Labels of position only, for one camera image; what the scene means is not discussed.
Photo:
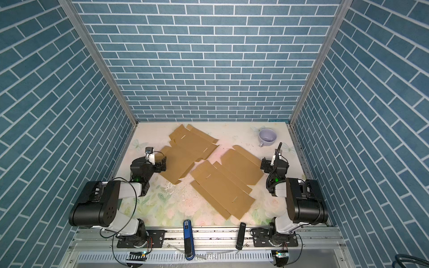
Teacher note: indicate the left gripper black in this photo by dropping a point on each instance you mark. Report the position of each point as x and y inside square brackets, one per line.
[160, 164]

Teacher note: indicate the cardboard box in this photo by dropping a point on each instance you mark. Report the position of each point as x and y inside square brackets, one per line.
[187, 146]

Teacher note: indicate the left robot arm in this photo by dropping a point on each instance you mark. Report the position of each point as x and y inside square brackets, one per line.
[97, 206]

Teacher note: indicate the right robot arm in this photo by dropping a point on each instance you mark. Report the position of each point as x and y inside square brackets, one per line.
[304, 200]

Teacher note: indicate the lavender ceramic cup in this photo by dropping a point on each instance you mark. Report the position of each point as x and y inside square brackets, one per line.
[267, 137]

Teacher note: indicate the blue black handheld tool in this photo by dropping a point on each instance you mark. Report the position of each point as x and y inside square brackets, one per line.
[188, 240]

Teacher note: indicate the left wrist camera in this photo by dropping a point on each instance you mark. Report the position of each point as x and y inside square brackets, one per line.
[149, 152]

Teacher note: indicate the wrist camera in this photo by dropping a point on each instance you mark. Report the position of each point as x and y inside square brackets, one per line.
[277, 154]
[149, 152]

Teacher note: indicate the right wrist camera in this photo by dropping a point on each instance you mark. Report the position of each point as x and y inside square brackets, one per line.
[277, 154]

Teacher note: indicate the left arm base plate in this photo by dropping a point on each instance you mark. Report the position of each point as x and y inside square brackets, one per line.
[150, 239]

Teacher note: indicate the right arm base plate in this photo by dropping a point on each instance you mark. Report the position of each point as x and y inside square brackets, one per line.
[268, 238]

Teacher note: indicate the aluminium front rail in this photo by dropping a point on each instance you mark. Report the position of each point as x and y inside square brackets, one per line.
[211, 238]

